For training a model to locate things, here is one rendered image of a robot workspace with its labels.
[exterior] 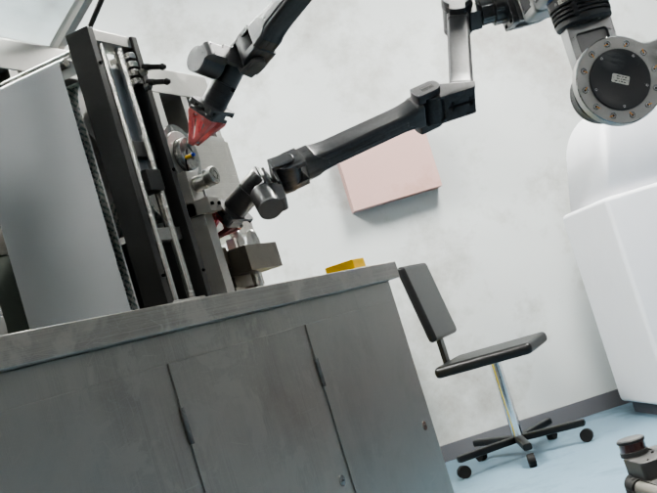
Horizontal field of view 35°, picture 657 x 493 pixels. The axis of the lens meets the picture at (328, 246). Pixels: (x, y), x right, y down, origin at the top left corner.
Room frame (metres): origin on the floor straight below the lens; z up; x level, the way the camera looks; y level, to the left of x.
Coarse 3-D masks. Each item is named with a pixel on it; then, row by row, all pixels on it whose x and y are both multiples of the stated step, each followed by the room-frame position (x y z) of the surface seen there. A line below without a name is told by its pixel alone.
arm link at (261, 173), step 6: (252, 168) 2.29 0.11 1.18; (258, 168) 2.30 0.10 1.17; (264, 168) 2.30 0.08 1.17; (252, 174) 2.28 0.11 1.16; (258, 174) 2.28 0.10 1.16; (264, 174) 2.29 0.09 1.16; (246, 180) 2.29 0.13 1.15; (252, 180) 2.28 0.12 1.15; (258, 180) 2.28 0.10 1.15; (264, 180) 2.27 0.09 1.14; (270, 180) 2.27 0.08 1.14; (246, 186) 2.29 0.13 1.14; (252, 186) 2.28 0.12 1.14; (246, 192) 2.29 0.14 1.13
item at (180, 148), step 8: (176, 144) 2.27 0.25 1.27; (184, 144) 2.28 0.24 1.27; (176, 152) 2.26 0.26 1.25; (184, 152) 2.27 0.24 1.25; (192, 152) 2.31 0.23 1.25; (176, 160) 2.26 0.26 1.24; (184, 160) 2.26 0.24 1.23; (192, 160) 2.29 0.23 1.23; (184, 168) 2.28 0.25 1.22; (192, 168) 2.28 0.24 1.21
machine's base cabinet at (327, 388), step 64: (256, 320) 1.85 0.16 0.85; (320, 320) 2.08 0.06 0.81; (384, 320) 2.39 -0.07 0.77; (0, 384) 1.24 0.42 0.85; (64, 384) 1.34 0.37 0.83; (128, 384) 1.46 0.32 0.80; (192, 384) 1.61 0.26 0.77; (256, 384) 1.78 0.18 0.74; (320, 384) 2.00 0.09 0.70; (384, 384) 2.29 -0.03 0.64; (0, 448) 1.21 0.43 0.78; (64, 448) 1.31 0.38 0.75; (128, 448) 1.42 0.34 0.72; (192, 448) 1.56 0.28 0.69; (256, 448) 1.73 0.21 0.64; (320, 448) 1.93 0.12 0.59; (384, 448) 2.19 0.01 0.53
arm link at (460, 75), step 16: (448, 0) 2.61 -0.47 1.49; (464, 0) 2.61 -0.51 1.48; (448, 16) 2.60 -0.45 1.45; (464, 16) 2.59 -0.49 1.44; (448, 32) 2.57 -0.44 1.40; (464, 32) 2.55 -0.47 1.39; (448, 48) 2.54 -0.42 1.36; (464, 48) 2.51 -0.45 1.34; (464, 64) 2.47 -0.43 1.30; (464, 80) 2.41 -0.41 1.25; (448, 96) 2.38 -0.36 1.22; (464, 96) 2.39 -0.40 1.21; (432, 112) 2.40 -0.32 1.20; (448, 112) 2.41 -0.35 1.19; (464, 112) 2.43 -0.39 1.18
